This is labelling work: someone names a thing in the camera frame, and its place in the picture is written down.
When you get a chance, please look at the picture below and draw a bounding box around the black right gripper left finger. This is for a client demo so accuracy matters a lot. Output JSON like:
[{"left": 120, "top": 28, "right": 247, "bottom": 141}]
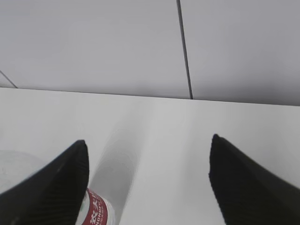
[{"left": 0, "top": 140, "right": 90, "bottom": 225}]

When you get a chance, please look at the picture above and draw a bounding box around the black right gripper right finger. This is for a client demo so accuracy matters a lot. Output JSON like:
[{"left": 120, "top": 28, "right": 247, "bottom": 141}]
[{"left": 209, "top": 134, "right": 300, "bottom": 225}]

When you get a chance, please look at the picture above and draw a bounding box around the clear water bottle red label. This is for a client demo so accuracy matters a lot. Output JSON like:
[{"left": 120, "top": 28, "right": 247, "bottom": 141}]
[{"left": 0, "top": 150, "right": 118, "bottom": 225}]

